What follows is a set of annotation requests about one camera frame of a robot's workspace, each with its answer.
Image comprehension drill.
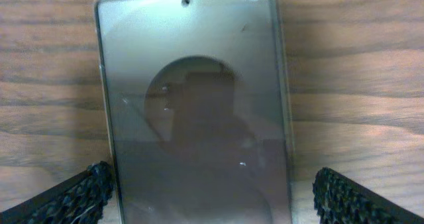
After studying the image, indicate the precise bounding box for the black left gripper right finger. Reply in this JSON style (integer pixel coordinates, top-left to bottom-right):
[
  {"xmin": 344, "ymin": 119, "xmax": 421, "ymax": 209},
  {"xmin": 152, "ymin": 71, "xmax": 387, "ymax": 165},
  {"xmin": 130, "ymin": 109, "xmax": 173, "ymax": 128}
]
[{"xmin": 313, "ymin": 167, "xmax": 423, "ymax": 224}]

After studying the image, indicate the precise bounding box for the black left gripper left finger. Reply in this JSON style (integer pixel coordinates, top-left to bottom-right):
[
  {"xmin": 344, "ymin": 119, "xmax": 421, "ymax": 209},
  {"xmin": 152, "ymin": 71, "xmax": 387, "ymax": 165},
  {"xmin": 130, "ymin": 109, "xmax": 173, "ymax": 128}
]
[{"xmin": 1, "ymin": 161, "xmax": 115, "ymax": 224}]

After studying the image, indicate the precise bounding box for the Galaxy S25 Ultra smartphone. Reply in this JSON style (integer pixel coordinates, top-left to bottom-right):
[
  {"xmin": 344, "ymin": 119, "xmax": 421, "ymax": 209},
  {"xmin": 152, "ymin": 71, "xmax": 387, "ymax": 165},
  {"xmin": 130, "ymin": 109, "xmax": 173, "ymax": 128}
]
[{"xmin": 95, "ymin": 0, "xmax": 292, "ymax": 223}]

